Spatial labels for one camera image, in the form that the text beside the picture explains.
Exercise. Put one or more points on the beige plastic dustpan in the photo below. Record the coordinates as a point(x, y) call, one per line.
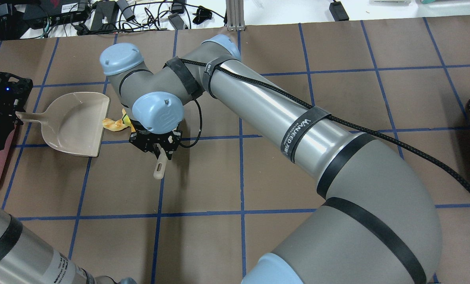
point(73, 123)

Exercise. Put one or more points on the croissant bread piece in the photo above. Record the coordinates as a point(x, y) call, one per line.
point(114, 125)

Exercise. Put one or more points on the beige hand brush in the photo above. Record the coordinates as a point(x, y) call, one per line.
point(160, 168)

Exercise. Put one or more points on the aluminium frame post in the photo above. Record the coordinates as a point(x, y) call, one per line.
point(235, 15)

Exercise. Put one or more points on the black brush-side gripper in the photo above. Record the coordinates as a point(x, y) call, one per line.
point(151, 141)

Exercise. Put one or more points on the yellow green sponge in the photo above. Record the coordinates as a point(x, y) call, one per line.
point(127, 122)

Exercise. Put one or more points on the black power adapter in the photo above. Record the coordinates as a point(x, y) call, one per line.
point(337, 11)

